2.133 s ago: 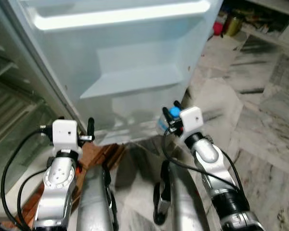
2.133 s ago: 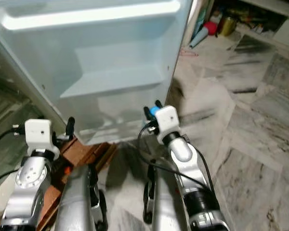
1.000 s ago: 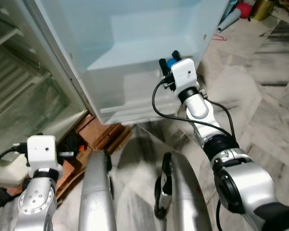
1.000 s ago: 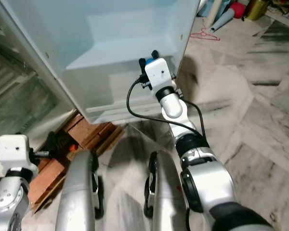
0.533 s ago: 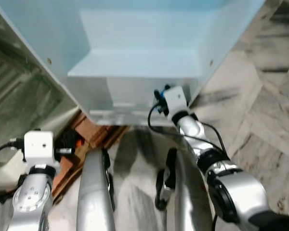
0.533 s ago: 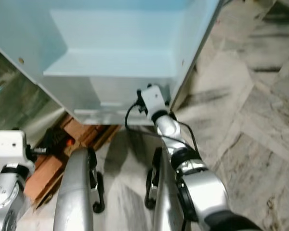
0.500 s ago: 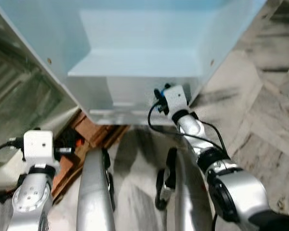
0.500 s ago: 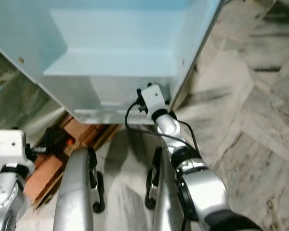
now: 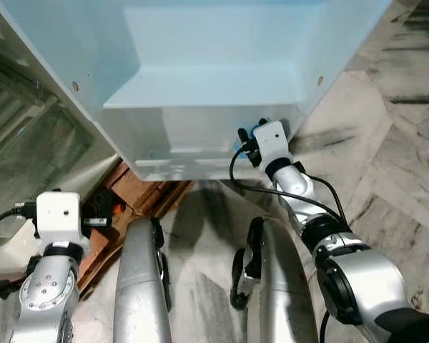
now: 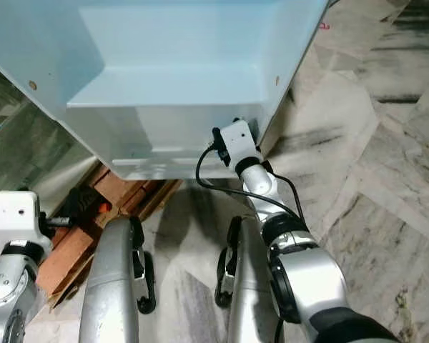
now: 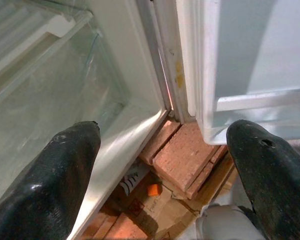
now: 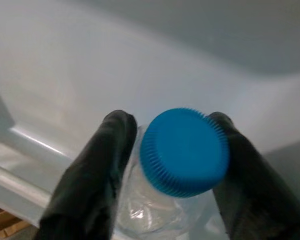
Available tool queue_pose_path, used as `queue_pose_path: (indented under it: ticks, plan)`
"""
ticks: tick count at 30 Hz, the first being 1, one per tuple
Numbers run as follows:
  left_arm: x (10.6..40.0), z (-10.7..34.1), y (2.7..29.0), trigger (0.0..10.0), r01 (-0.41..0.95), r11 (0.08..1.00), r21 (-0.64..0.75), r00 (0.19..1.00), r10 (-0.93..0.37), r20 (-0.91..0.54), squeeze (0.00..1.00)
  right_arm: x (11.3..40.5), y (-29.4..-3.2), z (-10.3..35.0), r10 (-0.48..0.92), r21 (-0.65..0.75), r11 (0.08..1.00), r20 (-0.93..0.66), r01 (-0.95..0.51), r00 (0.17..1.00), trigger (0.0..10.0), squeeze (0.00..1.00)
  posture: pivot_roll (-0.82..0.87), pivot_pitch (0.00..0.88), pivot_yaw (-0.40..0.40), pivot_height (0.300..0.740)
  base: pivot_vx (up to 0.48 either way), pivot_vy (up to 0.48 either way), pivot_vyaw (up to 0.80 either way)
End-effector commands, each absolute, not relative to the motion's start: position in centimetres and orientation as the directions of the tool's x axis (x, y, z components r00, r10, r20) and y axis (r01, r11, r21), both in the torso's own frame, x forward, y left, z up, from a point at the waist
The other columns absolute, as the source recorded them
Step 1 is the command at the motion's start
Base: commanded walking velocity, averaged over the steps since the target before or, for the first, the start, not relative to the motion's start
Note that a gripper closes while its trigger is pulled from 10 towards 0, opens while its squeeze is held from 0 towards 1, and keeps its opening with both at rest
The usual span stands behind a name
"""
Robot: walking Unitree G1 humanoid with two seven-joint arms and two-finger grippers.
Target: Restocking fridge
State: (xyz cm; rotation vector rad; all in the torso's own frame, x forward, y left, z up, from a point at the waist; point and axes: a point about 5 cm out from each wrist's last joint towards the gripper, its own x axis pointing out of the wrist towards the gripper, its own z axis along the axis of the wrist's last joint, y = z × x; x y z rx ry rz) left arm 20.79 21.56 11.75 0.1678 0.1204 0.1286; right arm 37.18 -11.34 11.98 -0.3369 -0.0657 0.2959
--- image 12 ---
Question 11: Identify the clear bottle with blue cap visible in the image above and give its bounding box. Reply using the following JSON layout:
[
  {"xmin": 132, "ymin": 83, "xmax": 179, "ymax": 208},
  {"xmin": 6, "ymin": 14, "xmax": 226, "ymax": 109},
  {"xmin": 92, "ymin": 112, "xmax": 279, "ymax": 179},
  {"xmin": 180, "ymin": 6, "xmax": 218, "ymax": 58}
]
[{"xmin": 116, "ymin": 107, "xmax": 231, "ymax": 240}]

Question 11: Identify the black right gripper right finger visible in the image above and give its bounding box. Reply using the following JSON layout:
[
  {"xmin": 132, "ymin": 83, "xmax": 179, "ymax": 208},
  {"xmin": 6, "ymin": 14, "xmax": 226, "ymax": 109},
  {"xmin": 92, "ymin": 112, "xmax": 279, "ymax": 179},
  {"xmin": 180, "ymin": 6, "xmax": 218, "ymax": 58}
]
[{"xmin": 207, "ymin": 111, "xmax": 300, "ymax": 240}]

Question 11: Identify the grey fridge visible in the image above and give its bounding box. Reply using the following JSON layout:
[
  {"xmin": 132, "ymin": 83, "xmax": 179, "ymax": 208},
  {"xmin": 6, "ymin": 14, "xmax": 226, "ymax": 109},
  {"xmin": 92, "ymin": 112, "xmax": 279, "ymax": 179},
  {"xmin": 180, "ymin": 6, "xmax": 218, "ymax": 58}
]
[{"xmin": 0, "ymin": 0, "xmax": 300, "ymax": 240}]

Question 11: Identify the brown wooden stand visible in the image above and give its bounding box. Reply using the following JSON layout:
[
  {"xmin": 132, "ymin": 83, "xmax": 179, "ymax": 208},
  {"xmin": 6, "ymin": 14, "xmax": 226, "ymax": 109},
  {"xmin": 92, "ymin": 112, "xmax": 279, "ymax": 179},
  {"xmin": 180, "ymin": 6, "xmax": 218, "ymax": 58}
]
[{"xmin": 0, "ymin": 204, "xmax": 33, "ymax": 240}]

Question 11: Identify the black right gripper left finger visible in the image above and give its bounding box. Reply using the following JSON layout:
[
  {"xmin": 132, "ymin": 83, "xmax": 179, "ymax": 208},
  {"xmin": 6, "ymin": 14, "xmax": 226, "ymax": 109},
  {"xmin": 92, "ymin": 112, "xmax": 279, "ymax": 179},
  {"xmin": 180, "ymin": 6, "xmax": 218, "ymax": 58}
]
[{"xmin": 33, "ymin": 109, "xmax": 138, "ymax": 240}]

